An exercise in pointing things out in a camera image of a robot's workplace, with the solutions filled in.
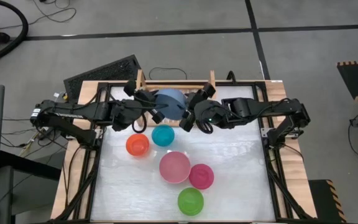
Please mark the small magenta bowl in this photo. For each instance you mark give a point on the small magenta bowl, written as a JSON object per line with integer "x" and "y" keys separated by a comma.
{"x": 201, "y": 176}

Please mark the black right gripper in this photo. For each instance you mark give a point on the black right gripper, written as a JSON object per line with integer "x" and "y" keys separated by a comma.
{"x": 211, "y": 112}

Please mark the large blue bowl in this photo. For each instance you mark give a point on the large blue bowl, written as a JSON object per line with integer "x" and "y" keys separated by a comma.
{"x": 171, "y": 104}

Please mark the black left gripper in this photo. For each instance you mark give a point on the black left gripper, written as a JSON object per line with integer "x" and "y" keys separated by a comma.
{"x": 126, "y": 112}

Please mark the large pink bowl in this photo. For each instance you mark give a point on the large pink bowl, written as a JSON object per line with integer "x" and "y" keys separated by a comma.
{"x": 175, "y": 167}

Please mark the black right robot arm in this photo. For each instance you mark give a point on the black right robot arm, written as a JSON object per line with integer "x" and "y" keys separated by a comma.
{"x": 259, "y": 110}

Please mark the small orange bowl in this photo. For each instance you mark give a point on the small orange bowl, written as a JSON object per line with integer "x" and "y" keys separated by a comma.
{"x": 137, "y": 145}

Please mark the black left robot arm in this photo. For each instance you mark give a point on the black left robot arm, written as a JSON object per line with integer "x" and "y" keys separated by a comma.
{"x": 73, "y": 115}

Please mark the black table frame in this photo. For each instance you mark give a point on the black table frame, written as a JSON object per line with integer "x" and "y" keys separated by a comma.
{"x": 273, "y": 174}

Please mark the small green translucent bowl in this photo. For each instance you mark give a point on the small green translucent bowl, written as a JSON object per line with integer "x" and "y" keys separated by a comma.
{"x": 190, "y": 201}

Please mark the small teal bowl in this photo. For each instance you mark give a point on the small teal bowl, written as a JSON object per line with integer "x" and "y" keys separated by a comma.
{"x": 163, "y": 135}

